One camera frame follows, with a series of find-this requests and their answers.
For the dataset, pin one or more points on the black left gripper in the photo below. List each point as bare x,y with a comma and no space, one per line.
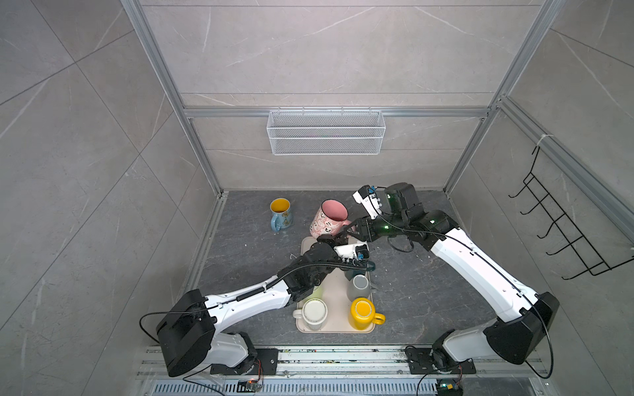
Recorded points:
334,242

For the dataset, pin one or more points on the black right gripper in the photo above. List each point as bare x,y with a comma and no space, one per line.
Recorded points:
366,230

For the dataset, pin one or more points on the pink patterned mug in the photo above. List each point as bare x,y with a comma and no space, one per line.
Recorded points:
330,219

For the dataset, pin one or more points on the blue mug yellow inside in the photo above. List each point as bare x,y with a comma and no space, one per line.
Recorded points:
281,214

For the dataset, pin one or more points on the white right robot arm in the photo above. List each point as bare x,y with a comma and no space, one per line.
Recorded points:
522,316

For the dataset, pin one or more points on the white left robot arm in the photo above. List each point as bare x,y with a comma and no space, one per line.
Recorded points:
193,330

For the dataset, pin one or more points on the dark green mug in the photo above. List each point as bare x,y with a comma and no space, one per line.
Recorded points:
367,267

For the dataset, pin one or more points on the grey mug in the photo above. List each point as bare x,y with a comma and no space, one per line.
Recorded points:
359,287

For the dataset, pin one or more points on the light green mug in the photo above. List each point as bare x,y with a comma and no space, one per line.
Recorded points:
317,292

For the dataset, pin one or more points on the white mug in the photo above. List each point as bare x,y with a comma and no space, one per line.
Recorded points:
312,315

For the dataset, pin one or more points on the beige tray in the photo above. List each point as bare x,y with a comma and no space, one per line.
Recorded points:
335,286

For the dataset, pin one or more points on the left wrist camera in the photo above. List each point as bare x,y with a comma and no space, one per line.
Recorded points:
358,251

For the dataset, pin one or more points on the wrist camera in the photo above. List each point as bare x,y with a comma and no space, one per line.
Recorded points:
358,251
367,197

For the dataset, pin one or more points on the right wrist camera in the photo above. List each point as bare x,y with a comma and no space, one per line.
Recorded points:
367,197

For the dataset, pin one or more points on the white wire mesh basket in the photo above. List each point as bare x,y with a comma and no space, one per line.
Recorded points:
294,133

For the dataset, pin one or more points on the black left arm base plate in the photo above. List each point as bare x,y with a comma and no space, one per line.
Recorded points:
264,361

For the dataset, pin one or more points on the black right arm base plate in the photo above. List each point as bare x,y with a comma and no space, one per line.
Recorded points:
428,361

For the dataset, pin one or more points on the black wire hook rack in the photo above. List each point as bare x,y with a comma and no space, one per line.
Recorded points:
560,220

